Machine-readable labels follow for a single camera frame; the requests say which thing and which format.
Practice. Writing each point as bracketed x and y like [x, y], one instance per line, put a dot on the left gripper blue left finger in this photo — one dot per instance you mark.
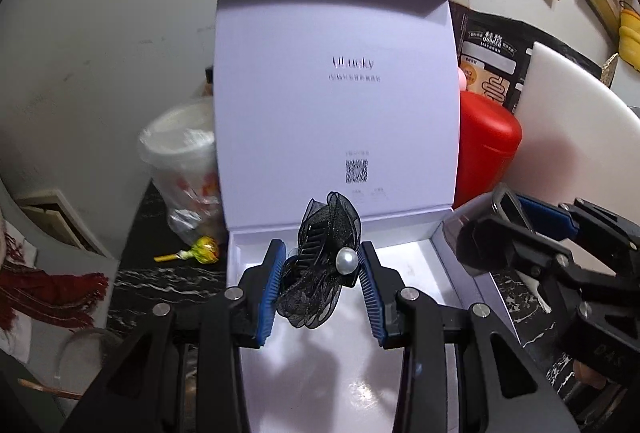
[254, 316]

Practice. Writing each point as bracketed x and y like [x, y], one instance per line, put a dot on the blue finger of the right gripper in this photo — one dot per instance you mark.
[550, 221]
[520, 242]

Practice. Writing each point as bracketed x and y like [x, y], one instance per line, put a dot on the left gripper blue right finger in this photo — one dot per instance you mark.
[380, 286]

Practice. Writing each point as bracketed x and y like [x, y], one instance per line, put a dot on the black lace pearl hair bow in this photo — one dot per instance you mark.
[311, 284]

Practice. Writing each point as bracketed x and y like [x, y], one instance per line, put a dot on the yellow lollipop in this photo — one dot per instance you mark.
[204, 251]

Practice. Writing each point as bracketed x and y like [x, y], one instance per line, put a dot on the white foam board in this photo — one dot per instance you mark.
[580, 140]

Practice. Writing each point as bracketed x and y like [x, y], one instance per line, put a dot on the red plastic canister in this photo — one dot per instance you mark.
[489, 139]

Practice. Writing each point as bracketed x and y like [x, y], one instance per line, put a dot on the woven round decoration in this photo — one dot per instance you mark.
[608, 70]

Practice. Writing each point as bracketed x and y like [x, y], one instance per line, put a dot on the pink bottle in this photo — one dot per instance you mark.
[462, 83]

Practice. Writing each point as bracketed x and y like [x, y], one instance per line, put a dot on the black snack pouch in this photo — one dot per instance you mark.
[494, 53]

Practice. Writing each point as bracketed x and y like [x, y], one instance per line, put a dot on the plastic cup in bag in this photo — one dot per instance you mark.
[179, 148]

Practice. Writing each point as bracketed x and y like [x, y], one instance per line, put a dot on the red plaid scarf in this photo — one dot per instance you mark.
[65, 301]

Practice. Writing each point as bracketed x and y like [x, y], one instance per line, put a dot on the yellow enamel pot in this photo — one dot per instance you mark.
[629, 35]

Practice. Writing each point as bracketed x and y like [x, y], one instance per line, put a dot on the white lavender gift box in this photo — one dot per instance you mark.
[359, 97]

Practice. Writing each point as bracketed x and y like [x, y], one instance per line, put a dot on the leaning wooden picture frame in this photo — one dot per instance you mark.
[52, 213]

